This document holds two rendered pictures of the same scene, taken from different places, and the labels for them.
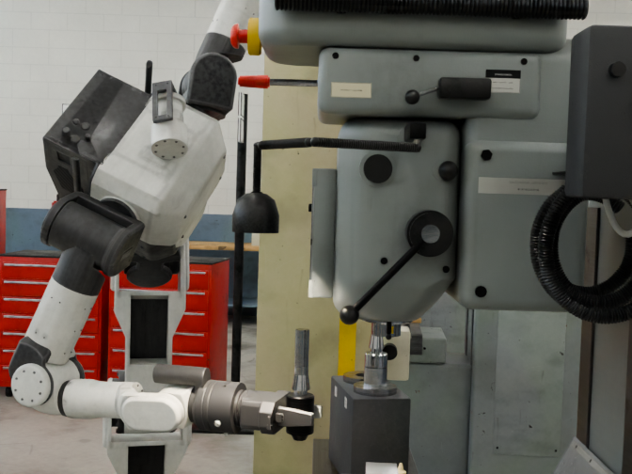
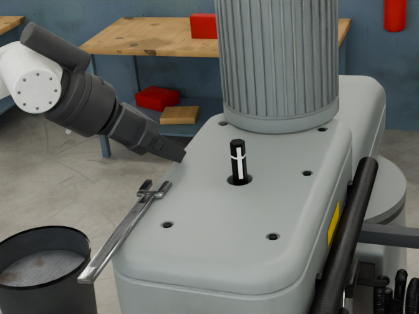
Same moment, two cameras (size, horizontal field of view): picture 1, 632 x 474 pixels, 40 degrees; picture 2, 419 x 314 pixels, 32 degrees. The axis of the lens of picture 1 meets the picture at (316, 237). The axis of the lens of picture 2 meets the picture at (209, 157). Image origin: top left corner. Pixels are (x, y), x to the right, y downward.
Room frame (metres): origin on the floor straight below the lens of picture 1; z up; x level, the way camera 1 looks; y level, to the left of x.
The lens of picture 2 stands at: (1.14, 0.75, 2.40)
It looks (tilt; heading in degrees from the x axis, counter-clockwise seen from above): 27 degrees down; 292
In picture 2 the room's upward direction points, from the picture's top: 6 degrees counter-clockwise
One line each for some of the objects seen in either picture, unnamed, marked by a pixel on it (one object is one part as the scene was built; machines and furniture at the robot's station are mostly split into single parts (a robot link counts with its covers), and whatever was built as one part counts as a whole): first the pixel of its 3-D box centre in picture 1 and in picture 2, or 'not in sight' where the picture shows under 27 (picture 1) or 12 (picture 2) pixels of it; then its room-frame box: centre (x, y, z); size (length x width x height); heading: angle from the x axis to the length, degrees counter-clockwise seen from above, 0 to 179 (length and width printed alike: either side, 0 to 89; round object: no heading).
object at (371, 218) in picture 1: (393, 219); not in sight; (1.44, -0.13, 1.47); 0.21 x 0.19 x 0.32; 0
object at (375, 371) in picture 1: (375, 371); not in sight; (1.79, -0.13, 1.15); 0.05 x 0.05 x 0.06
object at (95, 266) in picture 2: not in sight; (125, 226); (1.55, 0.04, 1.89); 0.24 x 0.04 x 0.01; 91
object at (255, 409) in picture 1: (249, 410); not in sight; (1.50, 0.10, 1.13); 0.13 x 0.12 x 0.10; 165
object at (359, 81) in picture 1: (420, 91); not in sight; (1.44, -0.16, 1.68); 0.34 x 0.24 x 0.10; 90
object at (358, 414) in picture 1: (367, 426); not in sight; (1.84, -0.12, 1.02); 0.22 x 0.12 x 0.20; 11
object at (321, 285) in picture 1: (323, 232); not in sight; (1.44, -0.01, 1.44); 0.04 x 0.04 x 0.21; 0
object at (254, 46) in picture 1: (255, 37); not in sight; (1.44, 0.11, 1.76); 0.06 x 0.02 x 0.06; 0
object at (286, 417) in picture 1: (294, 418); not in sight; (1.44, 0.03, 1.13); 0.06 x 0.02 x 0.03; 75
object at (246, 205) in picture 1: (256, 212); not in sight; (1.35, 0.09, 1.48); 0.07 x 0.07 x 0.06
